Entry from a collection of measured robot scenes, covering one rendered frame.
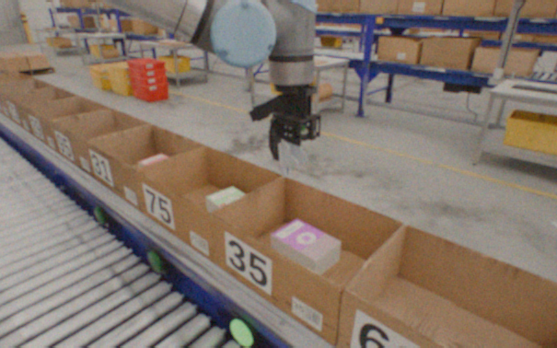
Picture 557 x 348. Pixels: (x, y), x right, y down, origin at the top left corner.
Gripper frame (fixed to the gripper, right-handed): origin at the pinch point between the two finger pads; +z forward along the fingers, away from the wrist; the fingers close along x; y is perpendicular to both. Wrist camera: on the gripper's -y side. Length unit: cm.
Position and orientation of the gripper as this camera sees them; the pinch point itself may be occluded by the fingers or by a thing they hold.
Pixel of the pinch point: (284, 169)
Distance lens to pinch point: 80.7
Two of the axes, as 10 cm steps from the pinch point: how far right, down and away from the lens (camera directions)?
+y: 7.6, 2.8, -5.8
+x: 6.5, -3.5, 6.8
